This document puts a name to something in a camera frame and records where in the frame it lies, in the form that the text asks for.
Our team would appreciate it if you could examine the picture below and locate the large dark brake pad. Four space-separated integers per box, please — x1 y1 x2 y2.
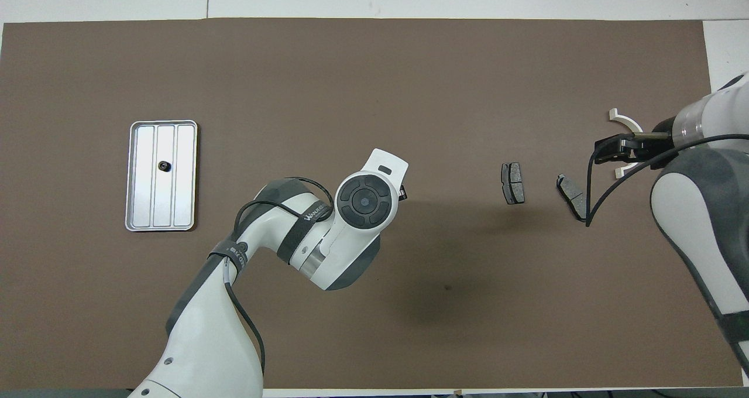
555 174 588 224

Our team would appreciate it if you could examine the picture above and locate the large brown table mat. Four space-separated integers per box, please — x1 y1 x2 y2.
0 18 744 390

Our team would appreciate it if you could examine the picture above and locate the white curved half ring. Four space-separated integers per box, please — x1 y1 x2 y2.
609 108 645 180

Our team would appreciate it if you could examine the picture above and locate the silver metal ribbed tray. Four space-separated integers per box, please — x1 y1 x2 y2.
125 120 198 232

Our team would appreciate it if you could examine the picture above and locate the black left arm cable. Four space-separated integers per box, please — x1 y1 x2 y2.
224 177 335 376

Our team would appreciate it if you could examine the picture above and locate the small dark brake pad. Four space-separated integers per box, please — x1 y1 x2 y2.
501 162 525 205

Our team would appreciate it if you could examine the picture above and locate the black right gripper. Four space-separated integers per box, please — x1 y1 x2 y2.
595 131 675 165

